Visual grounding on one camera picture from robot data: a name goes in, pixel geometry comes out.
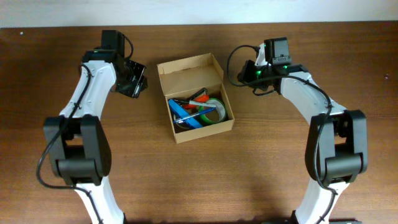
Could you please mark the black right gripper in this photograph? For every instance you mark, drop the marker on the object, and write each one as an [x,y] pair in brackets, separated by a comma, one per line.
[245,72]

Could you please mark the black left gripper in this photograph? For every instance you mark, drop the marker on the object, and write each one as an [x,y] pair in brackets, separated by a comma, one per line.
[132,81]

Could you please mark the brown cardboard box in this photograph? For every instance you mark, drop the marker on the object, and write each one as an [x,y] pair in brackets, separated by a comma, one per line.
[182,78]

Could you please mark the blue ballpoint pen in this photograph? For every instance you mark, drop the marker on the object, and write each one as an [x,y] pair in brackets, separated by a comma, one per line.
[180,120]

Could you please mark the white black-capped marker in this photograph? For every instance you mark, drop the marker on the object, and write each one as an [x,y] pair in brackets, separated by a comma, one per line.
[189,104]

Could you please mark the green tape roll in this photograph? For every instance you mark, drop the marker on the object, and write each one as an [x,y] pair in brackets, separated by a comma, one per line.
[216,116]

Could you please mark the clear packing tape roll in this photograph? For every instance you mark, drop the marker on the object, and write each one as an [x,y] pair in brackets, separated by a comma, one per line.
[182,124]

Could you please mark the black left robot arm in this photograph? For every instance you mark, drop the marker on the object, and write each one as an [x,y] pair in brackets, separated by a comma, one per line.
[77,155]

